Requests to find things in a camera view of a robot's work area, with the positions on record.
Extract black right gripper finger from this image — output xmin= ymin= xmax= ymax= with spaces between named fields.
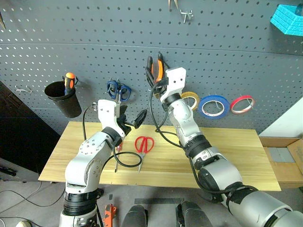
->
xmin=157 ymin=52 xmax=167 ymax=82
xmin=144 ymin=56 xmax=156 ymax=87

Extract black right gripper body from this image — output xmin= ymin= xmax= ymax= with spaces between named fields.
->
xmin=152 ymin=78 xmax=169 ymax=97

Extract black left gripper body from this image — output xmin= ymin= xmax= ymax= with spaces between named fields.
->
xmin=117 ymin=114 xmax=132 ymax=138

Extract orange black handled pliers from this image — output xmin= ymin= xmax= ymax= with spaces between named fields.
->
xmin=151 ymin=59 xmax=165 ymax=98

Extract yellow tape roll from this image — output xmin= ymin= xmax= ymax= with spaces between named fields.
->
xmin=180 ymin=91 xmax=200 ymax=112

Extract blue tape roll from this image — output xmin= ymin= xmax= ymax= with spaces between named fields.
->
xmin=197 ymin=95 xmax=231 ymax=120

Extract red tape roll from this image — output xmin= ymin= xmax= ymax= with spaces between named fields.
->
xmin=230 ymin=95 xmax=256 ymax=115

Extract dark grey pegboard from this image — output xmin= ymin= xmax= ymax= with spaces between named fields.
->
xmin=0 ymin=0 xmax=303 ymax=136

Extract silver double prong hook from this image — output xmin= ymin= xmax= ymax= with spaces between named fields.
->
xmin=179 ymin=9 xmax=195 ymax=25

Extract black round holder cup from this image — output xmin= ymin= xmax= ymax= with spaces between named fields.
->
xmin=44 ymin=80 xmax=82 ymax=119

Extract orange tool on floor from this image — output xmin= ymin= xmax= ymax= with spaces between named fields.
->
xmin=104 ymin=203 xmax=118 ymax=227

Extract dark rounded shape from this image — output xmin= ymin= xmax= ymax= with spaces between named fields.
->
xmin=175 ymin=201 xmax=214 ymax=227
xmin=121 ymin=204 xmax=149 ymax=227

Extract black cabinet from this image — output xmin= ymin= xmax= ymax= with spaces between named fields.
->
xmin=0 ymin=79 xmax=61 ymax=177

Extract cyan foam basket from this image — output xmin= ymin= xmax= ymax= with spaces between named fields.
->
xmin=269 ymin=4 xmax=303 ymax=37

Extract pointed tool at board edge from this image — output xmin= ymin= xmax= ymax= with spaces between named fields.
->
xmin=0 ymin=10 xmax=7 ymax=30

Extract brown cardboard box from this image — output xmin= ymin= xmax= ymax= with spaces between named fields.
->
xmin=258 ymin=135 xmax=303 ymax=190

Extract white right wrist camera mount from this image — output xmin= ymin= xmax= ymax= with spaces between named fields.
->
xmin=160 ymin=67 xmax=187 ymax=103

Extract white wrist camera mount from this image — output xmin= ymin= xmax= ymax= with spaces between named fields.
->
xmin=97 ymin=99 xmax=122 ymax=137
xmin=160 ymin=67 xmax=187 ymax=103

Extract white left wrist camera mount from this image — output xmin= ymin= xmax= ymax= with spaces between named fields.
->
xmin=97 ymin=99 xmax=122 ymax=137

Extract blue handled scissors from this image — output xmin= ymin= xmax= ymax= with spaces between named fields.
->
xmin=106 ymin=79 xmax=132 ymax=116

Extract red handled scissors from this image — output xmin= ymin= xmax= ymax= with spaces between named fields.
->
xmin=134 ymin=136 xmax=155 ymax=174

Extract red handled screwdriver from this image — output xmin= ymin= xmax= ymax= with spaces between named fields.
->
xmin=114 ymin=143 xmax=124 ymax=174

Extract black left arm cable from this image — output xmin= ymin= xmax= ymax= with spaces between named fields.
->
xmin=81 ymin=105 xmax=143 ymax=167

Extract orange black handled screwdriver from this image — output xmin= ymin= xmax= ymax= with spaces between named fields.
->
xmin=64 ymin=72 xmax=76 ymax=96

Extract silver wire pegboard hook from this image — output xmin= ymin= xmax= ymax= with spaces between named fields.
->
xmin=15 ymin=84 xmax=34 ymax=94

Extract thin floor cable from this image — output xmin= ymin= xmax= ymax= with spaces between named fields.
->
xmin=0 ymin=181 xmax=66 ymax=210

